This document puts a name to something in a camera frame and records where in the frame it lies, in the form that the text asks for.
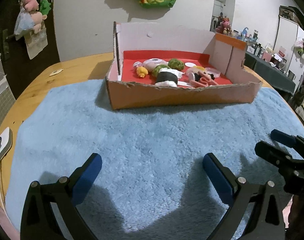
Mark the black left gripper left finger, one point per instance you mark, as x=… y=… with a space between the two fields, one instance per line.
x=38 y=220

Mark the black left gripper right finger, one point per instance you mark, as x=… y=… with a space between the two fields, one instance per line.
x=266 y=219

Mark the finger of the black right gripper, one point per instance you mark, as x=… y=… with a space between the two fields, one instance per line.
x=291 y=141
x=287 y=166

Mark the pink plastic clothes peg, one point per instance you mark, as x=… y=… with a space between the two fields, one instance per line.
x=202 y=83

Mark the small doll figurine black hair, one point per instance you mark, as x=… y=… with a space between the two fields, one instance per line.
x=198 y=76

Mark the clear plastic cup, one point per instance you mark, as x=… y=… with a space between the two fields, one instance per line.
x=191 y=71

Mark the black and white cloth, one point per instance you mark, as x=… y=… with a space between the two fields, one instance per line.
x=168 y=77

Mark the green fuzzy ball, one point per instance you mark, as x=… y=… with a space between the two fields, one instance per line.
x=176 y=64
x=157 y=69

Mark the pink rounded gadget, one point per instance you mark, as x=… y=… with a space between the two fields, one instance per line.
x=151 y=64

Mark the dark cluttered side table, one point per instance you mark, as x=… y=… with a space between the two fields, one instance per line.
x=277 y=79

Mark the white square charger device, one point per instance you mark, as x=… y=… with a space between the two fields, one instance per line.
x=6 y=139

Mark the clear round plastic lid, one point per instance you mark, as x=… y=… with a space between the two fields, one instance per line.
x=212 y=72

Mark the white refrigerator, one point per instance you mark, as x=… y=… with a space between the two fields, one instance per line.
x=289 y=36

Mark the blue fluffy towel mat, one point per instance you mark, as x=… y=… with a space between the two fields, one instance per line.
x=152 y=184

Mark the yellow bottle cap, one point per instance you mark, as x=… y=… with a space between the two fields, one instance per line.
x=199 y=68

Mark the pink plush on side table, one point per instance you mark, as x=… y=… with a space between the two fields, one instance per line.
x=224 y=27

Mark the green fuzzy ball in tray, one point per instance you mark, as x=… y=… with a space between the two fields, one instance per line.
x=176 y=64

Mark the small wooden tag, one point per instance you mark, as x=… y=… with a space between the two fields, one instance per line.
x=56 y=72

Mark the cardboard tray with red liner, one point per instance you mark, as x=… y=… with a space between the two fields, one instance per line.
x=142 y=41

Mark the yellow duck toy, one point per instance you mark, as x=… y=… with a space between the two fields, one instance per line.
x=142 y=72

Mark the small pink capsule toy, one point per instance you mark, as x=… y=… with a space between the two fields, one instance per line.
x=137 y=64

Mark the pink plush toys hanging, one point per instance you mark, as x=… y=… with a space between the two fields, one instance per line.
x=32 y=7

